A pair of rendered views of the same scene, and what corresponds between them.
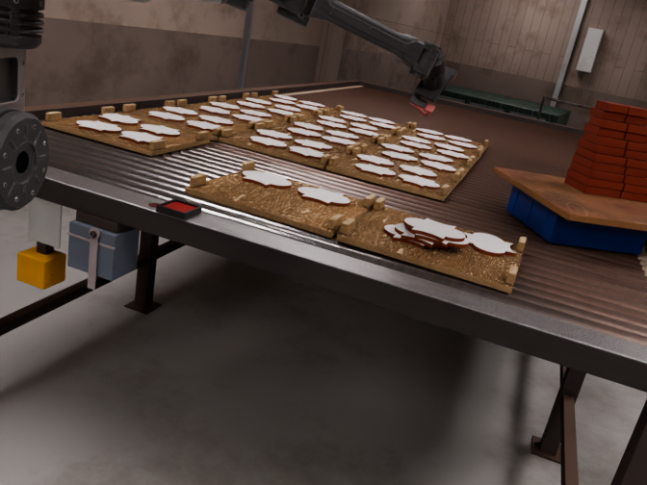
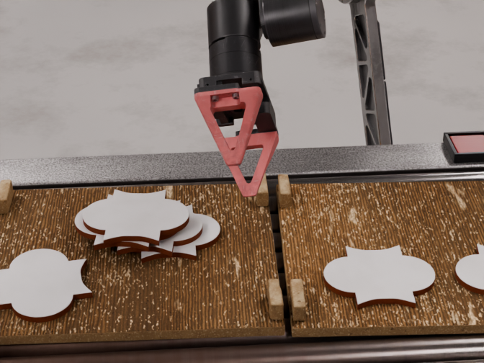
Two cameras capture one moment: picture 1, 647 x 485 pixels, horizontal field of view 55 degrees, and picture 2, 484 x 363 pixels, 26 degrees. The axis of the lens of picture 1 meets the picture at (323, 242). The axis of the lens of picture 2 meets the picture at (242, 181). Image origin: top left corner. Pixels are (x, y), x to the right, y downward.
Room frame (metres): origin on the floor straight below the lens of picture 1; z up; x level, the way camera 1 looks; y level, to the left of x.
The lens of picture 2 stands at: (2.67, -0.56, 1.81)
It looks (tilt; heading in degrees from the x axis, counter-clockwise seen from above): 32 degrees down; 159
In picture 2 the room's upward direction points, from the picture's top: straight up
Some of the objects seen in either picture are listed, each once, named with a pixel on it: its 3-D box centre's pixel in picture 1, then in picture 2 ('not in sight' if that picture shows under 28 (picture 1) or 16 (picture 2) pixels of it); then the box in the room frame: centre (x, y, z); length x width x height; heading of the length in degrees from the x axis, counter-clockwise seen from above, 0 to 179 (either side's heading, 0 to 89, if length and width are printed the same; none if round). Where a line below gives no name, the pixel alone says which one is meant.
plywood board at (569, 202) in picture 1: (600, 201); not in sight; (1.90, -0.81, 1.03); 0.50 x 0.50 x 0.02; 12
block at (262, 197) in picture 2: (348, 225); (261, 189); (1.42, -0.05, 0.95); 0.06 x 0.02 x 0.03; 162
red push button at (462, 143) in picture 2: (179, 209); (470, 147); (1.38, 0.35, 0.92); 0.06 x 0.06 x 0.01; 74
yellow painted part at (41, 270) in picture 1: (42, 239); not in sight; (1.48, 0.71, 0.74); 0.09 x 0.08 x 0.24; 74
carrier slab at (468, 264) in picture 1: (435, 242); (131, 256); (1.49, -0.28, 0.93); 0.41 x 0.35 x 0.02; 72
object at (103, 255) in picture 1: (102, 248); not in sight; (1.43, 0.54, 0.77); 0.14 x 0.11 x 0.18; 74
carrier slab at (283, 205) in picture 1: (285, 198); (426, 251); (1.62, 0.12, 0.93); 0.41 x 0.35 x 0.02; 71
